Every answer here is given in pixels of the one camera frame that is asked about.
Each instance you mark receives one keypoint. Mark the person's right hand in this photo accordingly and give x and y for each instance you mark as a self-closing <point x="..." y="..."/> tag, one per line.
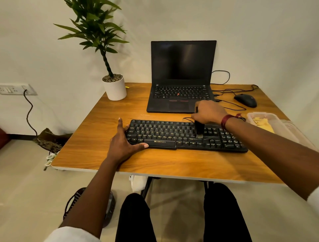
<point x="209" y="112"/>

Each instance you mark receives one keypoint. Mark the person's left hand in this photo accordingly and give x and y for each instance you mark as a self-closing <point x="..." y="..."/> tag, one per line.
<point x="120" y="147"/>

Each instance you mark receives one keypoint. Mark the black cleaning brush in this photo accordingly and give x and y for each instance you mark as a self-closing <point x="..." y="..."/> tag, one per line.
<point x="199" y="129"/>

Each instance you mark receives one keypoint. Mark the black keyboard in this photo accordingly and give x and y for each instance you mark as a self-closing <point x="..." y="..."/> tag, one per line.
<point x="162" y="133"/>

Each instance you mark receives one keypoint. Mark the yellow cloth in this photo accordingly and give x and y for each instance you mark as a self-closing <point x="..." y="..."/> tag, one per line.
<point x="263" y="123"/>

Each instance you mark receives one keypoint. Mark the clear plastic container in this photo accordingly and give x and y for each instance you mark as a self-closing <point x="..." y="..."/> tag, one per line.
<point x="281" y="129"/>

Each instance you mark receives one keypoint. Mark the clear lid with orange clips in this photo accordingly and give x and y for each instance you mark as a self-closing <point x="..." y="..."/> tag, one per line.
<point x="299" y="133"/>

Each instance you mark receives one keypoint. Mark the person's right forearm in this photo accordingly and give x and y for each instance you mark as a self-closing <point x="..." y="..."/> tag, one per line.
<point x="274" y="152"/>

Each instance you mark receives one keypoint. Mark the person's left forearm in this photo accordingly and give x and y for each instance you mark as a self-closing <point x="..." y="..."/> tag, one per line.
<point x="92" y="199"/>

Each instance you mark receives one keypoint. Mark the person's black trousers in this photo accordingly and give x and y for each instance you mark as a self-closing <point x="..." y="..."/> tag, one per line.
<point x="135" y="219"/>

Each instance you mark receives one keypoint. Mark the person's white shirt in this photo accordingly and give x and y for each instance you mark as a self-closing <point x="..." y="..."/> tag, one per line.
<point x="72" y="235"/>

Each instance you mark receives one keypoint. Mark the red wrist band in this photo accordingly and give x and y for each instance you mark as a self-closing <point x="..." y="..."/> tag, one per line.
<point x="225" y="121"/>

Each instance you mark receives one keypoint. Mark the black computer mouse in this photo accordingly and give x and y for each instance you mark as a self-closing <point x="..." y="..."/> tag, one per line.
<point x="245" y="100"/>

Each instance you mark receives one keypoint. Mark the black table leg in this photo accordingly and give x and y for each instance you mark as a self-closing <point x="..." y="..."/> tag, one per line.
<point x="147" y="187"/>
<point x="205" y="187"/>

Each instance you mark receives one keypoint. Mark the white plant pot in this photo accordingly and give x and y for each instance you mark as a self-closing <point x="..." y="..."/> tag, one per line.
<point x="115" y="91"/>

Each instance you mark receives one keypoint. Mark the black laptop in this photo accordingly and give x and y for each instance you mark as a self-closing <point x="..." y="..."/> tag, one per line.
<point x="183" y="59"/>

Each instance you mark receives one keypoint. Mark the black woven basket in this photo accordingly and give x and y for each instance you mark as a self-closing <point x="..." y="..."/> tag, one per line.
<point x="111" y="207"/>

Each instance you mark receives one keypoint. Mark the brown patterned bag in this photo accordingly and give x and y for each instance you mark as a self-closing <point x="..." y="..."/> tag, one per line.
<point x="51" y="142"/>

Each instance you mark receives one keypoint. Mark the white flower bunch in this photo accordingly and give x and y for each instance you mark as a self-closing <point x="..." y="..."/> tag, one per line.
<point x="49" y="159"/>

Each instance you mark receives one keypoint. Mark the dark brown cabinet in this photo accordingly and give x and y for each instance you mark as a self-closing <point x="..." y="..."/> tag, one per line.
<point x="3" y="138"/>

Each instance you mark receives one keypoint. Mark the green leafy plant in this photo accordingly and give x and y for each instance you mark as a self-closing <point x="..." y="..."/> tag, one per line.
<point x="93" y="27"/>

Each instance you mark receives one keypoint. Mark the white wall socket panel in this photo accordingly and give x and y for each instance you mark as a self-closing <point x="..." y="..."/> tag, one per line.
<point x="15" y="89"/>

